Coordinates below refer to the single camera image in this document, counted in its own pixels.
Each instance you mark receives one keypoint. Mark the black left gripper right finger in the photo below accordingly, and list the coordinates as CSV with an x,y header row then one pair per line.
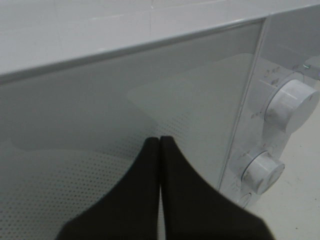
x,y
193,210

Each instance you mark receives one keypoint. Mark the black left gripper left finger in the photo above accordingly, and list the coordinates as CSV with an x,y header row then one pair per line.
x,y
129,211

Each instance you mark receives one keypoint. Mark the white timer knob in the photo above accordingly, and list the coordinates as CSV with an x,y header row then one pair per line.
x,y
262,172

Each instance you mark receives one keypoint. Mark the white microwave door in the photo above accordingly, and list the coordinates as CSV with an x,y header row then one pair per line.
x,y
70,131

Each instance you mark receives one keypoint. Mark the white microwave oven body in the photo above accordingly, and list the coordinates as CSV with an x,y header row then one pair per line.
x,y
289,42

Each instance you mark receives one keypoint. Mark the upper white power knob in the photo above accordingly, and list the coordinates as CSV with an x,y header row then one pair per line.
x,y
291,106

